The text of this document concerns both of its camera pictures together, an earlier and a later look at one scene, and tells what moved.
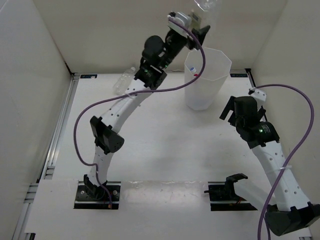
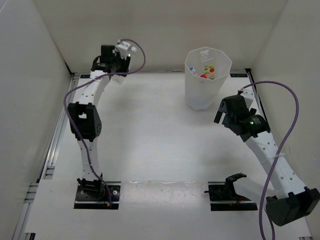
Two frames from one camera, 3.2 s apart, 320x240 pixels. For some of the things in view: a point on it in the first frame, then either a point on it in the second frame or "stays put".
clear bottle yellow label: x=202 y=6 → x=209 y=72
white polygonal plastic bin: x=202 y=93 stays put
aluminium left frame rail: x=47 y=170 stays put
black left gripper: x=188 y=43 → x=125 y=62
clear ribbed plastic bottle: x=124 y=81 → x=119 y=79
